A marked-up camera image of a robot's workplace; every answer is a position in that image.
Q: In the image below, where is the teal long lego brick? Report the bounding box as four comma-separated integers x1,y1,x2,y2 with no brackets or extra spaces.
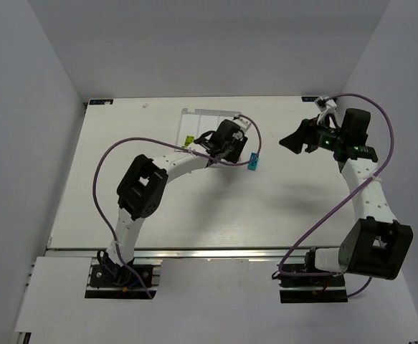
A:
247,153,259,171

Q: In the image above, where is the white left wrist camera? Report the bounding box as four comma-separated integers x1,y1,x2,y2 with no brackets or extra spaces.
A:
232,114,251,133

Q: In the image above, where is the white three-compartment tray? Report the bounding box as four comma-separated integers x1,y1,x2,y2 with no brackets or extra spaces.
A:
176,108,241,148

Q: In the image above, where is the blue corner label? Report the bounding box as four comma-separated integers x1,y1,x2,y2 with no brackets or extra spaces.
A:
301,96,318,102
88,99,113,106

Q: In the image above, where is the right blue corner label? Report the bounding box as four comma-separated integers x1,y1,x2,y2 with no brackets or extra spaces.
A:
301,96,318,102

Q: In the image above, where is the left blue corner label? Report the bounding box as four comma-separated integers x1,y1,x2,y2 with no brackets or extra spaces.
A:
88,99,113,106

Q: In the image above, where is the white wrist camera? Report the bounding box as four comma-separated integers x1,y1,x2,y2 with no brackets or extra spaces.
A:
232,114,251,133
314,96,337,121

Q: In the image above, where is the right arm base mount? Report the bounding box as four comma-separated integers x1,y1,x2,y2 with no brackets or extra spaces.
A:
272,252,348,304

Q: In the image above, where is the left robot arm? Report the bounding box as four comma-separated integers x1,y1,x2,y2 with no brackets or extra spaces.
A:
107,115,251,266

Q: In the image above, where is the green lego brick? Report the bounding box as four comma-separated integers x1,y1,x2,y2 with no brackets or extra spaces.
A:
184,135,194,147

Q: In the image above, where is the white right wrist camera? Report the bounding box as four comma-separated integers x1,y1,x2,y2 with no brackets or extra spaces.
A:
314,96,337,121

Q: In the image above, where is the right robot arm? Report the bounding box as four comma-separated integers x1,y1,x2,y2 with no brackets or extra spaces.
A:
278,108,413,280

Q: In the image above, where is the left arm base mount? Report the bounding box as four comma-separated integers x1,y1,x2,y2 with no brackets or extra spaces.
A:
85,262,161,300

